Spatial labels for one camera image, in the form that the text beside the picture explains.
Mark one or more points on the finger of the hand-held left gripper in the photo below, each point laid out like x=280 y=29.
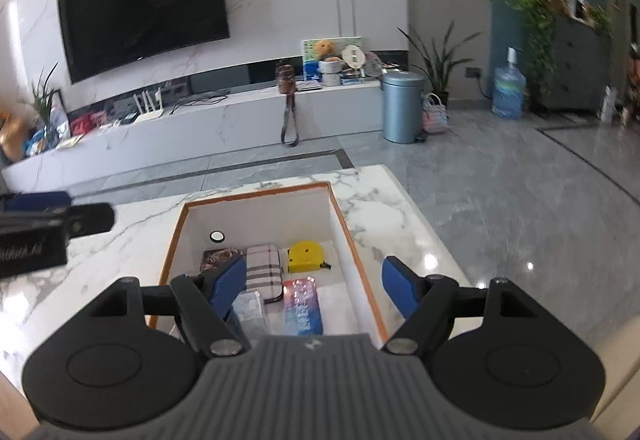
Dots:
x=92 y=217
x=40 y=201

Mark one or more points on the red box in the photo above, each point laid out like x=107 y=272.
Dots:
x=82 y=125

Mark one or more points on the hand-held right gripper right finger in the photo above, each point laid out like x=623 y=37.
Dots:
x=400 y=290

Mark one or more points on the white marble television console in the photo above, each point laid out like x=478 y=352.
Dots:
x=200 y=130

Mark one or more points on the white router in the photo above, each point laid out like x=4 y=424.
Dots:
x=150 y=112

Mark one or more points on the clear plastic box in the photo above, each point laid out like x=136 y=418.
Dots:
x=250 y=312

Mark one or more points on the grey patterned fan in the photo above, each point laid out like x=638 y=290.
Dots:
x=374 y=66

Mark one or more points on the white bottle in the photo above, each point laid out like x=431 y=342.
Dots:
x=608 y=105

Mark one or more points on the aloe plant in glass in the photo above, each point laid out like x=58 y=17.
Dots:
x=45 y=100

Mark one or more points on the dark grey cabinet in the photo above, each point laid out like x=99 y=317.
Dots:
x=575 y=65

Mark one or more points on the orange cardboard box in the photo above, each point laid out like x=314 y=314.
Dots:
x=280 y=215

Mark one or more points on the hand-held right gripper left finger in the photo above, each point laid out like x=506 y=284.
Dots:
x=227 y=285

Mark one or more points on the pink woven basket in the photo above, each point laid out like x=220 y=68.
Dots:
x=434 y=117

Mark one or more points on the yellow tape measure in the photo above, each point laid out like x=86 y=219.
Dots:
x=305 y=257

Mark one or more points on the white round fan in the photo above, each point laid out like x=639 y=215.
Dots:
x=352 y=56

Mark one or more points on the blue water jug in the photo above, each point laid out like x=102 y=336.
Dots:
x=509 y=90

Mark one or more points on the trailing green plant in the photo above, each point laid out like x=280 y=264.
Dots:
x=540 y=5

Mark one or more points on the white jars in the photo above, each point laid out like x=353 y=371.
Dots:
x=330 y=72

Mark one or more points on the blue snack packets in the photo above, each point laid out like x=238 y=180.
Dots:
x=40 y=142

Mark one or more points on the plaid case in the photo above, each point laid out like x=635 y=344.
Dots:
x=265 y=270

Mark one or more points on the brown printed box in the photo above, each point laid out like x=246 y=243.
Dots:
x=215 y=260

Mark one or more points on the black television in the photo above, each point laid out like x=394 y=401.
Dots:
x=145 y=10

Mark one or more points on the colourful tin pencil case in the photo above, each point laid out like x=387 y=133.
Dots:
x=302 y=305

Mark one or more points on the grey-blue trash can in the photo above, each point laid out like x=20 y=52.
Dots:
x=404 y=107

